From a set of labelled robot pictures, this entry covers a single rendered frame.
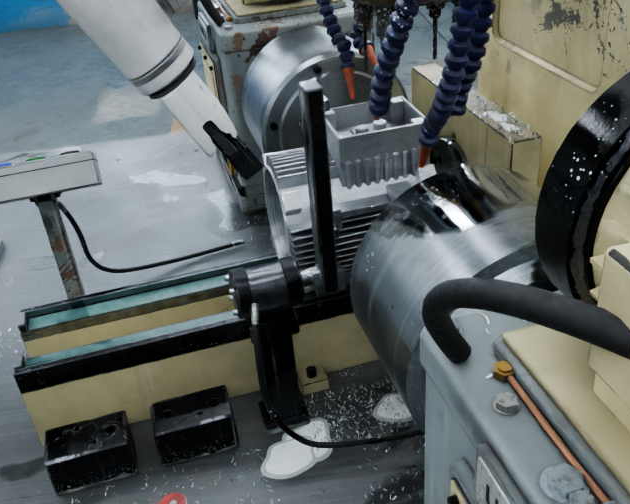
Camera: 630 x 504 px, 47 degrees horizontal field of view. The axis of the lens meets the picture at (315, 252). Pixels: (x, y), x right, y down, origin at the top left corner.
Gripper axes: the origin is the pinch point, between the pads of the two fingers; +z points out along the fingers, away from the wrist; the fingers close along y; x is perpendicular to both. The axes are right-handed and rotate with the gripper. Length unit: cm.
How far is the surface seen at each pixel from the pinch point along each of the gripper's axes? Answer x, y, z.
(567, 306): 14, 65, -14
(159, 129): -56, -294, 94
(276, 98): 8.3, -15.1, 2.2
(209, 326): -16.3, 12.8, 9.1
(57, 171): -23.5, -14.7, -10.5
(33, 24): -120, -564, 53
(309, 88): 12.0, 20.6, -11.8
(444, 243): 13.0, 38.1, 0.5
